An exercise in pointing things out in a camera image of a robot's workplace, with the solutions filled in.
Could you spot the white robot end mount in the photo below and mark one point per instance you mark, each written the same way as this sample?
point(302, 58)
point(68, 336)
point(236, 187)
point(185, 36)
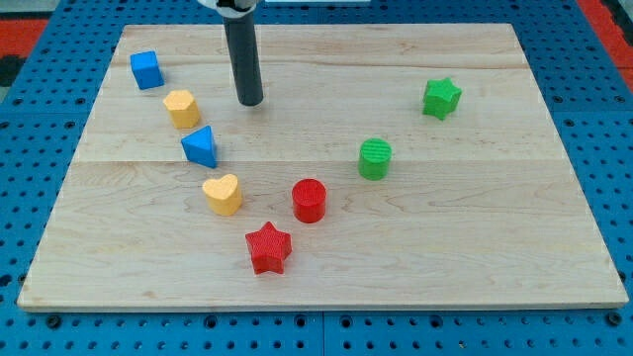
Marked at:
point(232, 9)

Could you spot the blue cube block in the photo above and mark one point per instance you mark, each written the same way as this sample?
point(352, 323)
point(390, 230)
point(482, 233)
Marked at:
point(146, 70)

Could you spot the blue triangle block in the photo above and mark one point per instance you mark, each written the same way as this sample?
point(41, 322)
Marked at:
point(199, 147)

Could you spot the green cylinder block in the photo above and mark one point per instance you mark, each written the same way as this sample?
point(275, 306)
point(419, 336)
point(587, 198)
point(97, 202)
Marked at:
point(374, 159)

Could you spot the green star block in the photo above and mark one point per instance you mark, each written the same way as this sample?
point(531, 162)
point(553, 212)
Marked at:
point(440, 98)

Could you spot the yellow hexagon block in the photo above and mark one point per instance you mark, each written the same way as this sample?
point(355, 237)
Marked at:
point(182, 109)

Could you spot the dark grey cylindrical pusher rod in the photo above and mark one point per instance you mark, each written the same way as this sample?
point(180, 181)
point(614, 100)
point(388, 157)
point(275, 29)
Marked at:
point(243, 54)

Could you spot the red cylinder block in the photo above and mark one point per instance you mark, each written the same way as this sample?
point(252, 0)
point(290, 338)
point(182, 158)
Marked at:
point(309, 200)

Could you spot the yellow heart block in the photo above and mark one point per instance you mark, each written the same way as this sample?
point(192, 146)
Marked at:
point(223, 195)

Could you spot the red star block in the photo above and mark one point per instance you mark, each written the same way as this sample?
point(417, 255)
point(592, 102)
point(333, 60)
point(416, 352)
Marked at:
point(269, 247)

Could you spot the light wooden board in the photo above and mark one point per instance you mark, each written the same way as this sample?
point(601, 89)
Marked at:
point(480, 211)

